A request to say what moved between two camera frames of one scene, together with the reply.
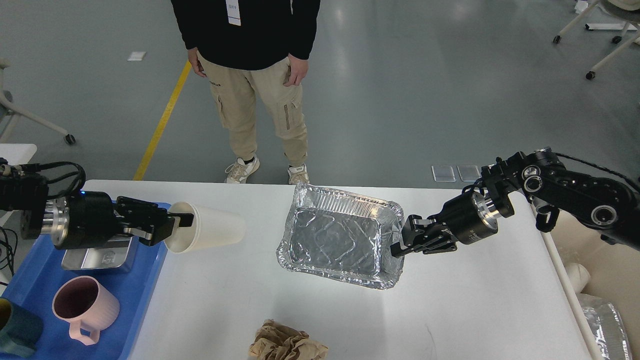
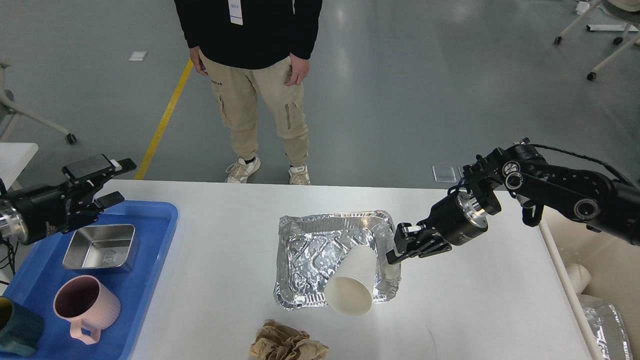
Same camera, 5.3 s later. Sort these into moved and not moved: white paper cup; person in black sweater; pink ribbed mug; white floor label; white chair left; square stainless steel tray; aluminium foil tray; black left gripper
Moved: black left gripper; white paper cup; aluminium foil tray
Not moved: white chair left; square stainless steel tray; pink ribbed mug; person in black sweater; white floor label
